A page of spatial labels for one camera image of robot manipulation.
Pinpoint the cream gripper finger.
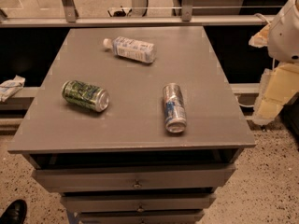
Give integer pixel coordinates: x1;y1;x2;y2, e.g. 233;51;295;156
249;24;270;48
252;63;299;126

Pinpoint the silver blue redbull can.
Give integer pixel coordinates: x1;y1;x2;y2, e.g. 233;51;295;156
163;83;187;133

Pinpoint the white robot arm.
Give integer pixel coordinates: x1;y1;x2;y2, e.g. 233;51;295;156
249;0;299;125

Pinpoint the green soda can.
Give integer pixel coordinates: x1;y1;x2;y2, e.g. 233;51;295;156
62;80;110;112

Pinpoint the top grey drawer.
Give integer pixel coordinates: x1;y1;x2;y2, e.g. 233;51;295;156
33;164;235;193

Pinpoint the grey drawer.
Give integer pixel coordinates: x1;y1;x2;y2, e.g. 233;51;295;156
78;210;204;224
33;164;235;193
61;193;216;213

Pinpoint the clear plastic water bottle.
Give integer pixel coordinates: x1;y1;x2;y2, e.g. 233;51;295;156
103;36;156;63

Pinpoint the bottom grey drawer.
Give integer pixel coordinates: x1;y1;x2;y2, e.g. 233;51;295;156
78;210;204;224

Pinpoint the middle grey drawer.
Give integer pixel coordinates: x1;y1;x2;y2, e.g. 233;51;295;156
61;193;216;213

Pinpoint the white crumpled packet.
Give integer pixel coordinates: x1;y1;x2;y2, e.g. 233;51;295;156
0;76;25;102

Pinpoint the black shoe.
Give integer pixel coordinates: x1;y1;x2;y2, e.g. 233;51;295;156
0;199;27;224

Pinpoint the white cable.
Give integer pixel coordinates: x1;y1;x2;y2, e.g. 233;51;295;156
254;12;271;24

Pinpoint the metal railing frame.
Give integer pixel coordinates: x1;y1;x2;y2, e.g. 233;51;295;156
0;0;274;27

